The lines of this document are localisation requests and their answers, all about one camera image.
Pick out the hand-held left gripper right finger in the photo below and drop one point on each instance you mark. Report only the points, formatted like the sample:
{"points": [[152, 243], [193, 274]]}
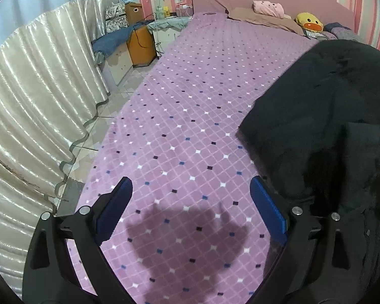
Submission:
{"points": [[269, 209]]}

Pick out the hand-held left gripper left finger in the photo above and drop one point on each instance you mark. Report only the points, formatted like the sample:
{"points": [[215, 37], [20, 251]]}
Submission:
{"points": [[114, 205]]}

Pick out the black coat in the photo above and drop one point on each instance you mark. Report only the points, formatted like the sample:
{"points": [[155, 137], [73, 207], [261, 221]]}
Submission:
{"points": [[319, 101]]}

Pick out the purple checkered bed blanket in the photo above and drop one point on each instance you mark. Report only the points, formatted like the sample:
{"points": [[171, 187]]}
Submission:
{"points": [[193, 117]]}

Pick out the white drawer cabinet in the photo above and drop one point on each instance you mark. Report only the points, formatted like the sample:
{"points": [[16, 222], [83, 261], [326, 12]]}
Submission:
{"points": [[118, 63]]}

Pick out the cream satin curtain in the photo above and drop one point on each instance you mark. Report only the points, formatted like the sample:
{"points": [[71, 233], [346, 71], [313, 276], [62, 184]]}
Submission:
{"points": [[34, 85]]}

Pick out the orange wooden cabinet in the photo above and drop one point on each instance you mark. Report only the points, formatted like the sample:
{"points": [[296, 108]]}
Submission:
{"points": [[142, 44]]}

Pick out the blue cloth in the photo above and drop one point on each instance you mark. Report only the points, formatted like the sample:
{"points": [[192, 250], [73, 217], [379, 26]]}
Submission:
{"points": [[110, 41]]}

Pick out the white nightstand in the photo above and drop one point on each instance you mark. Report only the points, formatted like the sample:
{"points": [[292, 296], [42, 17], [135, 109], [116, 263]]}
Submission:
{"points": [[166, 39]]}

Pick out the small patterned cushion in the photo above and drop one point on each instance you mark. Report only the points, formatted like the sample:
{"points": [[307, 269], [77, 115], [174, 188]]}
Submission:
{"points": [[313, 35]]}

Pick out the black white patterned bag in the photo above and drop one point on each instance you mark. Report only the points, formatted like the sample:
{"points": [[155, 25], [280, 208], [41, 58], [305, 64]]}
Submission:
{"points": [[115, 19]]}

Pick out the green cloth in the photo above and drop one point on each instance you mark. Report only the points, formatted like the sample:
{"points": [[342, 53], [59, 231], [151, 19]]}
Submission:
{"points": [[167, 23]]}

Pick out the yellow duck plush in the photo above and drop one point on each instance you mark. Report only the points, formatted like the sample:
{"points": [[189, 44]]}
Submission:
{"points": [[308, 21]]}

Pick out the brown cardboard box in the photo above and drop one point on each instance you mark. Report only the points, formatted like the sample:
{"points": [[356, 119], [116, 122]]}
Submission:
{"points": [[133, 12]]}

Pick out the brown pillow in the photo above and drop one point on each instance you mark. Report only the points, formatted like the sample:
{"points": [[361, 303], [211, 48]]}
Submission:
{"points": [[245, 15]]}

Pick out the yellow green bottle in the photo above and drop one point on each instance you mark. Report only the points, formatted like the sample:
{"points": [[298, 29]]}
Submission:
{"points": [[163, 12]]}

